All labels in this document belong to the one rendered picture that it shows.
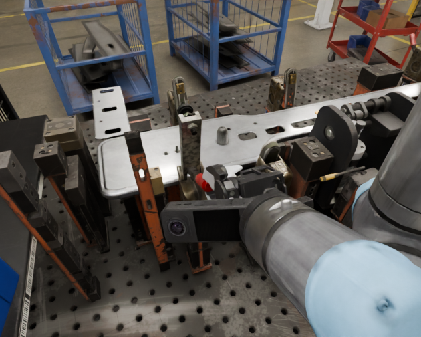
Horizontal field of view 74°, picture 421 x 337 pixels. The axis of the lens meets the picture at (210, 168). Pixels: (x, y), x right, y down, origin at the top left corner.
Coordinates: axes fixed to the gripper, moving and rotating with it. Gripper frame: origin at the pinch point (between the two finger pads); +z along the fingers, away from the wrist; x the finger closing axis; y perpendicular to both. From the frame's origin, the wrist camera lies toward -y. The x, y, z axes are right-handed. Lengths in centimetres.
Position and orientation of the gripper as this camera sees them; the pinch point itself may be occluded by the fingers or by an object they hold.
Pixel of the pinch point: (206, 183)
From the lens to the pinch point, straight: 47.8
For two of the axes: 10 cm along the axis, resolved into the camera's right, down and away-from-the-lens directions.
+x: -1.6, -9.5, -2.6
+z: -2.8, -2.1, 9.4
